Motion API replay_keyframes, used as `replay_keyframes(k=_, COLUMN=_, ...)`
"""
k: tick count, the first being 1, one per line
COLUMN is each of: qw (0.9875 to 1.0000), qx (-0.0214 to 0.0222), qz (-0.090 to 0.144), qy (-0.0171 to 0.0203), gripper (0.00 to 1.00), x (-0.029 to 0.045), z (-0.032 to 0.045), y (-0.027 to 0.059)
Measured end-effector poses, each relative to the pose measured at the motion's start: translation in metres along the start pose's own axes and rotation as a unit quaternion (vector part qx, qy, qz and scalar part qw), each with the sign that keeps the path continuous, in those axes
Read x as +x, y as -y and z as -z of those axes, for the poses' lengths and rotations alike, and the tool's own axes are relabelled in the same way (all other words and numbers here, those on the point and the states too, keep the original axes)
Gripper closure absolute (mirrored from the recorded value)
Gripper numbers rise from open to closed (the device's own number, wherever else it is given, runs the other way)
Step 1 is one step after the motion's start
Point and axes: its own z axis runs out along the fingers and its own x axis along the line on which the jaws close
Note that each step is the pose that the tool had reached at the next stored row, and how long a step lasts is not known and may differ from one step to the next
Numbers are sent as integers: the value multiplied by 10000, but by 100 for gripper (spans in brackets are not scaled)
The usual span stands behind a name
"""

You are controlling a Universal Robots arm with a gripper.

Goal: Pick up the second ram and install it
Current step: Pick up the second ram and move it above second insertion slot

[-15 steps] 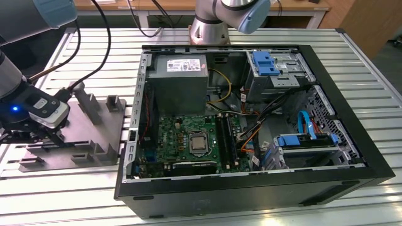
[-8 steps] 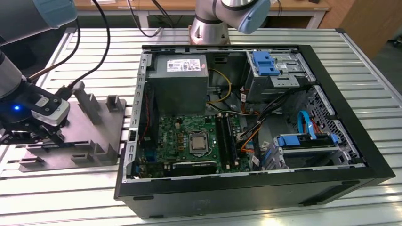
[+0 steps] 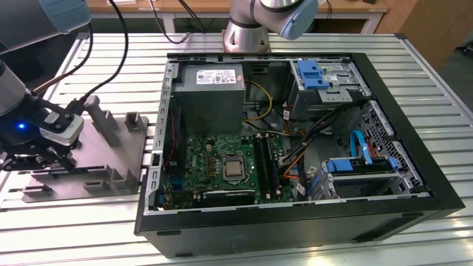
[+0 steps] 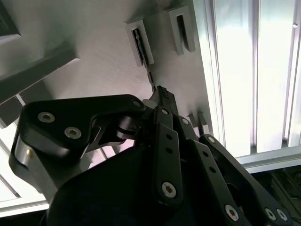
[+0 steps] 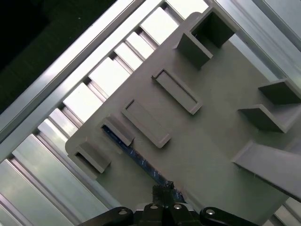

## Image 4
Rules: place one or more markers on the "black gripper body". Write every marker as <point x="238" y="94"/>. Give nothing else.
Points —
<point x="105" y="200"/>

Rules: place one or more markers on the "blue RAM stick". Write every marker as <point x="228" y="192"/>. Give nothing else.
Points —
<point x="140" y="44"/>

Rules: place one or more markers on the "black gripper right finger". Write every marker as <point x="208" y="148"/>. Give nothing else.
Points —
<point x="211" y="169"/>

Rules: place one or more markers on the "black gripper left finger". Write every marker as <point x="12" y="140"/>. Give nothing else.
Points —
<point x="58" y="113"/>

